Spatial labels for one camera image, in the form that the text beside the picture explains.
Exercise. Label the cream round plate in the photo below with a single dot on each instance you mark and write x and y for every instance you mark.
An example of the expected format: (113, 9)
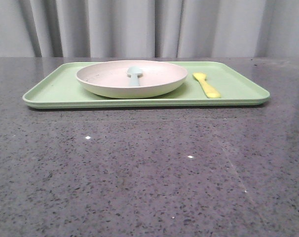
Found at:
(111, 79)

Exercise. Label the yellow fork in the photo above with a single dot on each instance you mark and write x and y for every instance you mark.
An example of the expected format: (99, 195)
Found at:
(209, 91)

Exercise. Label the light blue spoon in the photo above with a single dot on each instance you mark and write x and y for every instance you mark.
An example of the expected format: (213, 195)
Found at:
(134, 72)

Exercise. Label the grey curtain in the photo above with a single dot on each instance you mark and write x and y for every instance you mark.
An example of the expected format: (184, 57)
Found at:
(149, 28)

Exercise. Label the light green tray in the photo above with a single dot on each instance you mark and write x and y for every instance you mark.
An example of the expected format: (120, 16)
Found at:
(61, 90)

